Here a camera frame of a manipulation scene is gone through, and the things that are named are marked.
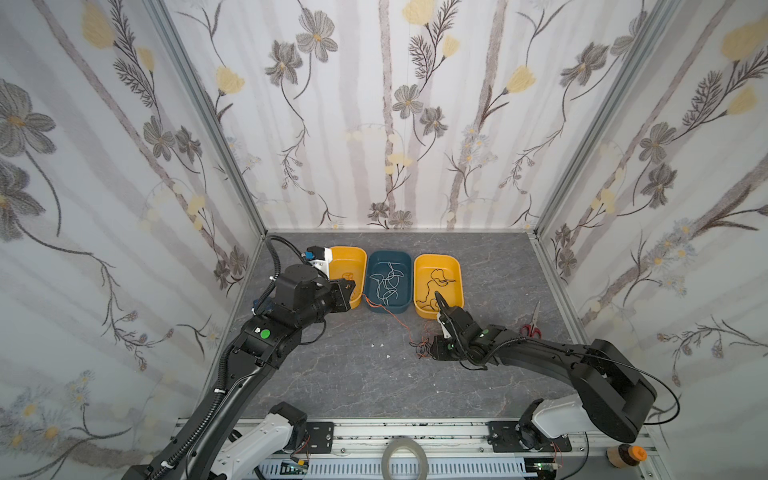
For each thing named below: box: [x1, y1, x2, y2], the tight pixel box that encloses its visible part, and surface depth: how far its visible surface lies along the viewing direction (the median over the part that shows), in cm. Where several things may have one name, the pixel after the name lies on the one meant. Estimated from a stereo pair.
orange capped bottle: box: [607, 444, 648, 468], surface depth 67 cm
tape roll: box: [381, 438, 429, 480], surface depth 70 cm
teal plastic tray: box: [366, 250, 413, 314], surface depth 106 cm
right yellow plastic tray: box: [413, 254, 464, 320], surface depth 106 cm
